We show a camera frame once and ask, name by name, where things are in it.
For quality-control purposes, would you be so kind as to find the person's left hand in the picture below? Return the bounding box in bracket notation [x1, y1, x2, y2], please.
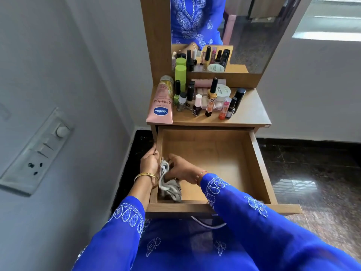
[140, 146, 161, 181]

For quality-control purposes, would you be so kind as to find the person's right hand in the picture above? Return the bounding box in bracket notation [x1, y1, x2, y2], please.
[164, 154, 204, 185]

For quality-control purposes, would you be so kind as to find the white grey cleaning cloth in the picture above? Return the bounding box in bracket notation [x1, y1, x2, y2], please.
[158, 158, 183, 202]

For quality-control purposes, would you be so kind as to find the wooden drawer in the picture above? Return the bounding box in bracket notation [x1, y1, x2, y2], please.
[146, 126, 303, 217]

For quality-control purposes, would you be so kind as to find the person's right forearm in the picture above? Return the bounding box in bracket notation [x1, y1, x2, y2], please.
[197, 172, 361, 271]

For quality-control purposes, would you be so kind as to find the person's left forearm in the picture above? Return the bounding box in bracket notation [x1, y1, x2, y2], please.
[72, 175, 159, 271]

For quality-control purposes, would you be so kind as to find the gold bangle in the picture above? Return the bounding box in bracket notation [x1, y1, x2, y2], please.
[134, 172, 159, 188]

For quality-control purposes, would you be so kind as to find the pink lotion tube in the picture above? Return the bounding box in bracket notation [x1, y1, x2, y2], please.
[146, 75, 175, 125]

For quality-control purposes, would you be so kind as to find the silver capped nail polish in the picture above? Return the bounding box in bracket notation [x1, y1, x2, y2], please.
[177, 92, 188, 112]

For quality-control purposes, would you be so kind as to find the dark red nail polish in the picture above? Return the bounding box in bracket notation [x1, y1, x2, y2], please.
[192, 94, 203, 117]

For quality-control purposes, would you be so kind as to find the green nail polish bottle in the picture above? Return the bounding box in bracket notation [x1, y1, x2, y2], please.
[173, 79, 181, 105]

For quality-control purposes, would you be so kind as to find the black nail polish bottle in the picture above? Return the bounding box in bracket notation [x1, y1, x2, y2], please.
[186, 81, 196, 101]

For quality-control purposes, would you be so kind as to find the clear plastic cosmetic box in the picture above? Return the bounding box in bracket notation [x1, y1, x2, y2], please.
[196, 87, 224, 111]

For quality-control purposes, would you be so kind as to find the orange lip balm tube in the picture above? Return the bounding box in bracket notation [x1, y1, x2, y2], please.
[218, 97, 232, 121]

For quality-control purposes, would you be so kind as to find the green cylindrical bottle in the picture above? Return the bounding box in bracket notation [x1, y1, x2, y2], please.
[174, 65, 187, 93]

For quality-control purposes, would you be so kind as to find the small dark black-capped bottle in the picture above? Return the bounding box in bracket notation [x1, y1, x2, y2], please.
[226, 97, 237, 119]

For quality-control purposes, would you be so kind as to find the pink rolled pouch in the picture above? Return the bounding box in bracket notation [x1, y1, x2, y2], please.
[191, 78, 227, 88]

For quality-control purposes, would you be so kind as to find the yellow nail polish bottle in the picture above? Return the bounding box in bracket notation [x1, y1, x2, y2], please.
[207, 77, 219, 102]

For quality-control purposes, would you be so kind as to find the white round cream jar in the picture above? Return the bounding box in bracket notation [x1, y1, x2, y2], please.
[215, 84, 232, 102]

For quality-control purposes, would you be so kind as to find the black cosmetic tube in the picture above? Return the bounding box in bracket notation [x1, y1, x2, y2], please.
[233, 88, 246, 114]

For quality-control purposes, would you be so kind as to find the wooden dressing table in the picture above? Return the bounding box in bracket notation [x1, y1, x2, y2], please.
[140, 0, 303, 141]

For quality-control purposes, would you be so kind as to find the dressing table mirror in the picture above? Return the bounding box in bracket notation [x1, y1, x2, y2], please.
[171, 0, 303, 74]

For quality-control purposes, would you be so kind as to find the thin beaded bracelet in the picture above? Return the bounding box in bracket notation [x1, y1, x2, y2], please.
[195, 170, 209, 186]

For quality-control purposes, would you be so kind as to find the silver drawer handle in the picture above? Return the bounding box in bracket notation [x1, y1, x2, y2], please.
[191, 216, 227, 230]

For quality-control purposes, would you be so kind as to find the white wall switchboard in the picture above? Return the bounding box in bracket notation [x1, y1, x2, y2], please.
[0, 108, 75, 197]

